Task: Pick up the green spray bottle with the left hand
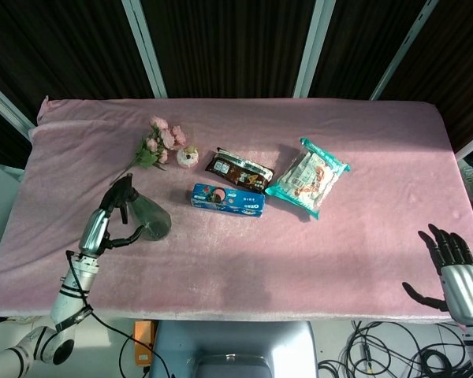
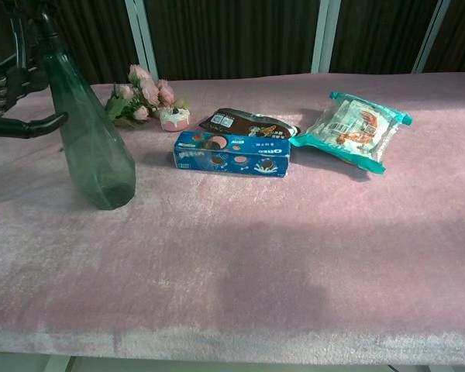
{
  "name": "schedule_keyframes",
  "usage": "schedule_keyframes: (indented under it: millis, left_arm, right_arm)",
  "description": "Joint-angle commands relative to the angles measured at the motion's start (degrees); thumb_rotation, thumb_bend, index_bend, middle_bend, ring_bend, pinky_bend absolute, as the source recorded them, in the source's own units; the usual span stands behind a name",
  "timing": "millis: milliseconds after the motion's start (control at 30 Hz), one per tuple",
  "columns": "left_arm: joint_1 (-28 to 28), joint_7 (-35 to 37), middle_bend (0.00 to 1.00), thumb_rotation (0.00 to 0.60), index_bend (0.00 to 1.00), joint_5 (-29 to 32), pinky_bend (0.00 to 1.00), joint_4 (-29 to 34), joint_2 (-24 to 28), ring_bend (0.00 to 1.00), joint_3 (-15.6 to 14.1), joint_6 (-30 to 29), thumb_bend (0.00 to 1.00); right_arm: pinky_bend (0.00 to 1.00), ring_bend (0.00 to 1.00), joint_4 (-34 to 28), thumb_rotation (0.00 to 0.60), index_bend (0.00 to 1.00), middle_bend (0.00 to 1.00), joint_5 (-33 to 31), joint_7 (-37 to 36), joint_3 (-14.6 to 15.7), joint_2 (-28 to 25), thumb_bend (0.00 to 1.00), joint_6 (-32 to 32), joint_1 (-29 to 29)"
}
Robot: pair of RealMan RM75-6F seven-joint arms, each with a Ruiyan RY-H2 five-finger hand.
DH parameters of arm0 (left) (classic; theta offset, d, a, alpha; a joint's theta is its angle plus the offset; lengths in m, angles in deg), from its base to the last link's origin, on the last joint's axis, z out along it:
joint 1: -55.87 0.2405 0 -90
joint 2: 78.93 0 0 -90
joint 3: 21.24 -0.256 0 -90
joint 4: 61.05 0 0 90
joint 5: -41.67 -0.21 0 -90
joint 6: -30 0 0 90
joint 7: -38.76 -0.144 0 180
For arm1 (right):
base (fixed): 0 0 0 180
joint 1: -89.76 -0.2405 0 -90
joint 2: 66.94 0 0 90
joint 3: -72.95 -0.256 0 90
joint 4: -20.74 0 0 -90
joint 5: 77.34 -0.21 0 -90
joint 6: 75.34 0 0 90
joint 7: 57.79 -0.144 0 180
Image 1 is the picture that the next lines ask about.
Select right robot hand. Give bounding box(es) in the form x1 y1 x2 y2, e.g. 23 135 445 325
401 223 473 326

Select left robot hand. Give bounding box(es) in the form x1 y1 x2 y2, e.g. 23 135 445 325
77 183 145 258

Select green spray bottle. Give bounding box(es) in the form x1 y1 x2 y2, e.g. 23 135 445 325
99 172 173 242

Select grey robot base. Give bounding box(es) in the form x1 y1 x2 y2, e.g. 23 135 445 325
149 321 320 378

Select pink artificial flower bouquet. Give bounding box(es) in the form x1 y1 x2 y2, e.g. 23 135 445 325
109 115 188 187

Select small pink cupcake toy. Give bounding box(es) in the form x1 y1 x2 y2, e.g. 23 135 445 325
176 144 199 169

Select orange box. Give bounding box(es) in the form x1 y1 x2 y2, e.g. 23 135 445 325
132 321 158 367

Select blue Oreo cookie box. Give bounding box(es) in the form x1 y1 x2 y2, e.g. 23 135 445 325
191 183 266 218

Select pink plush tablecloth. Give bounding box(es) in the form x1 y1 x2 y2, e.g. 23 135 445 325
0 95 473 324

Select brown snack packet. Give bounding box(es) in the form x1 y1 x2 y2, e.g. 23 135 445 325
204 147 276 194

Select teal clear biscuit bag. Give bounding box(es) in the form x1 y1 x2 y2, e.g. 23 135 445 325
264 136 352 221

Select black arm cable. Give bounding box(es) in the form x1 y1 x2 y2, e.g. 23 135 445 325
65 250 170 378

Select black floor cables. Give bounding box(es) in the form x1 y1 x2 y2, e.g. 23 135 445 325
318 321 473 378

